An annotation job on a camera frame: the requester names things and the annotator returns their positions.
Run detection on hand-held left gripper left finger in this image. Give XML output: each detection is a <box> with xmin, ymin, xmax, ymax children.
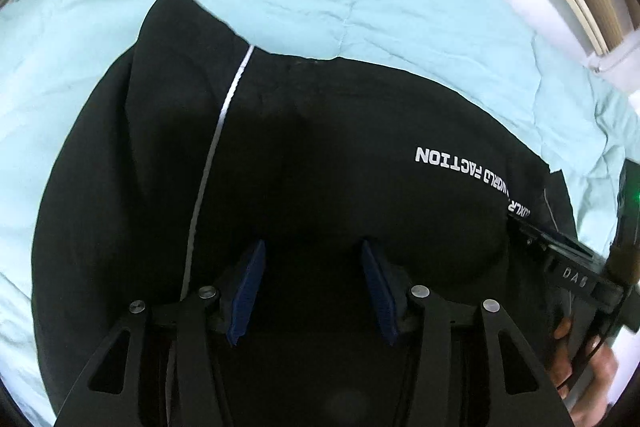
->
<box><xmin>52</xmin><ymin>239</ymin><xmax>268</xmax><ymax>427</ymax></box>

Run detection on black pants with white stripe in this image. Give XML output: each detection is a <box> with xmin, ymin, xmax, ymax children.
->
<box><xmin>31</xmin><ymin>0</ymin><xmax>581</xmax><ymax>427</ymax></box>

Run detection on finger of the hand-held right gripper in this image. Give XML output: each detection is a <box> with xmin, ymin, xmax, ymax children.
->
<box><xmin>507</xmin><ymin>212</ymin><xmax>630</xmax><ymax>309</ymax></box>

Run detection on person's right hand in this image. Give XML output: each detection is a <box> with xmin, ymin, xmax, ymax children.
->
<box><xmin>550</xmin><ymin>314</ymin><xmax>621</xmax><ymax>426</ymax></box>

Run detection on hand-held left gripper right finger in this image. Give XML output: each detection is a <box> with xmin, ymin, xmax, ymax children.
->
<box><xmin>360</xmin><ymin>238</ymin><xmax>576</xmax><ymax>427</ymax></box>

